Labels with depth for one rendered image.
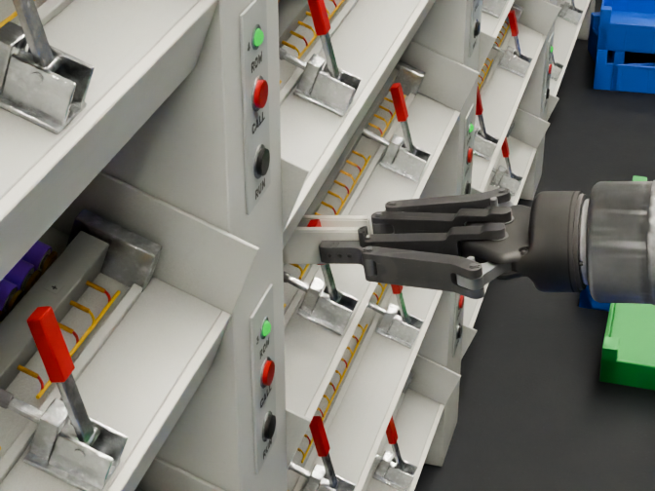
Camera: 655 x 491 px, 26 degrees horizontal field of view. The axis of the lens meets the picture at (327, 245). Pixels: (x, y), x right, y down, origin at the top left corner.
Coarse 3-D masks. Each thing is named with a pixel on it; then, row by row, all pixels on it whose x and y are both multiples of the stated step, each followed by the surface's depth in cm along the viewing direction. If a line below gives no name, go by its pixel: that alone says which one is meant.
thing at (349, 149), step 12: (396, 72) 146; (384, 84) 143; (384, 96) 143; (372, 108) 138; (384, 108) 142; (384, 120) 140; (360, 132) 134; (384, 132) 139; (348, 144) 132; (348, 156) 132; (360, 156) 133; (336, 168) 128; (360, 168) 132; (336, 180) 128; (324, 192) 124; (348, 192) 128; (312, 204) 122; (324, 204) 125; (300, 276) 116
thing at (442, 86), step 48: (432, 96) 149; (432, 144) 142; (336, 192) 129; (384, 192) 132; (288, 288) 116; (336, 288) 118; (288, 336) 111; (336, 336) 113; (288, 384) 107; (288, 432) 98
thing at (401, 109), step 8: (392, 88) 132; (400, 88) 132; (392, 96) 132; (400, 96) 132; (400, 104) 132; (400, 112) 133; (400, 120) 133; (408, 128) 135; (408, 136) 134; (408, 144) 134; (408, 152) 135
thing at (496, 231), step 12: (360, 228) 107; (456, 228) 106; (468, 228) 105; (480, 228) 105; (492, 228) 104; (504, 228) 104; (360, 240) 107; (372, 240) 107; (384, 240) 107; (396, 240) 107; (408, 240) 106; (420, 240) 106; (432, 240) 106; (444, 240) 105; (456, 240) 105; (432, 252) 106; (444, 252) 106; (456, 252) 106
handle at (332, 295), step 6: (312, 222) 110; (318, 222) 110; (318, 264) 111; (324, 264) 111; (324, 270) 112; (330, 270) 113; (324, 276) 112; (330, 276) 112; (330, 282) 112; (330, 288) 112; (324, 294) 114; (330, 294) 113; (336, 294) 113; (330, 300) 113; (336, 300) 113
